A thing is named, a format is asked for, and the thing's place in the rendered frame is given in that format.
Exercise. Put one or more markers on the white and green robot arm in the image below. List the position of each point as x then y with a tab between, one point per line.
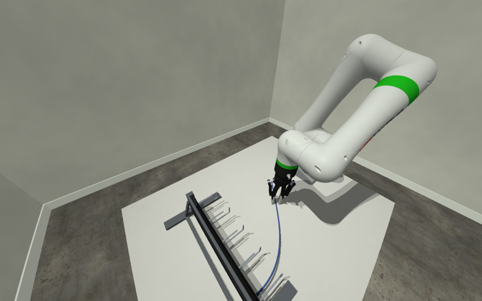
325	156

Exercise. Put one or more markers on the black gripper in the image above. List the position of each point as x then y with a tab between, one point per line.
280	182

